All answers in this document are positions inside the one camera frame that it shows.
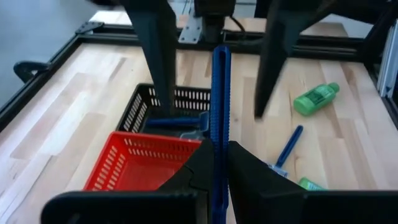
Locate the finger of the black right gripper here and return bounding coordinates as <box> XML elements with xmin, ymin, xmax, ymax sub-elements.
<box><xmin>253</xmin><ymin>0</ymin><xmax>338</xmax><ymax>119</ymax></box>
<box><xmin>119</xmin><ymin>0</ymin><xmax>178</xmax><ymax>116</ymax></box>

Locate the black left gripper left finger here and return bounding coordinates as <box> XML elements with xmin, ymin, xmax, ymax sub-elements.
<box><xmin>40</xmin><ymin>139</ymin><xmax>215</xmax><ymax>224</ymax></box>

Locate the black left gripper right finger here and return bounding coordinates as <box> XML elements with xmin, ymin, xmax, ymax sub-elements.
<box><xmin>228</xmin><ymin>140</ymin><xmax>398</xmax><ymax>224</ymax></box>

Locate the green travel bottle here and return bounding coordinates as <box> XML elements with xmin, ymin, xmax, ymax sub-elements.
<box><xmin>293</xmin><ymin>82</ymin><xmax>340</xmax><ymax>118</ymax></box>
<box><xmin>298</xmin><ymin>176</ymin><xmax>327</xmax><ymax>192</ymax></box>

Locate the blue disposable razor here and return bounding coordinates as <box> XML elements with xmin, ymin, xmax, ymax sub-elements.
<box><xmin>179</xmin><ymin>130</ymin><xmax>205</xmax><ymax>141</ymax></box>
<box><xmin>210</xmin><ymin>44</ymin><xmax>233</xmax><ymax>224</ymax></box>
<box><xmin>145</xmin><ymin>111</ymin><xmax>210</xmax><ymax>131</ymax></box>
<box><xmin>267</xmin><ymin>124</ymin><xmax>304</xmax><ymax>178</ymax></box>

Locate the red plastic slotted basket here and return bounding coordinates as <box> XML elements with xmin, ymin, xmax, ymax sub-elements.
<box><xmin>83</xmin><ymin>131</ymin><xmax>203</xmax><ymax>192</ymax></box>

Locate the black plastic slotted basket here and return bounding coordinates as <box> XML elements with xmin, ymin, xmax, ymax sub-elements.
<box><xmin>116</xmin><ymin>83</ymin><xmax>212</xmax><ymax>141</ymax></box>

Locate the silver metal bracket plate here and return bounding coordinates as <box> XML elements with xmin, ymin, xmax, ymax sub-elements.
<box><xmin>178</xmin><ymin>15</ymin><xmax>203</xmax><ymax>44</ymax></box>

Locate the silver aluminium frame post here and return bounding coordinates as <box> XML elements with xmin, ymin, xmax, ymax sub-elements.
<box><xmin>376</xmin><ymin>20</ymin><xmax>398</xmax><ymax>100</ymax></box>

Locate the black curved clamp handle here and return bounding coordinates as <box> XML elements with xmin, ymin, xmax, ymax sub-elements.
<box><xmin>12</xmin><ymin>60</ymin><xmax>50</xmax><ymax>84</ymax></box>

